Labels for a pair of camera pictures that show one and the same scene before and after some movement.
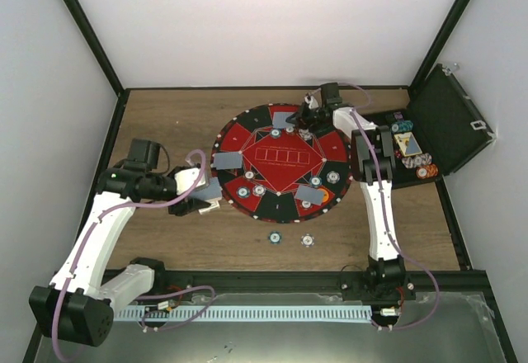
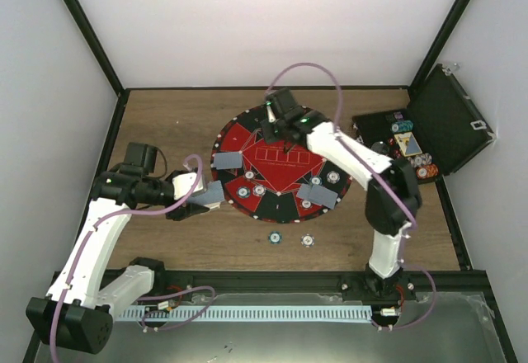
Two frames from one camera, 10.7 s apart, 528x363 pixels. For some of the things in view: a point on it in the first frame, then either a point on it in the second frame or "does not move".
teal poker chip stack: (243, 191) does not move
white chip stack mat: (332, 176) does not move
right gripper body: (311, 119) -> (273, 138)
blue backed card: (228, 160) does not move
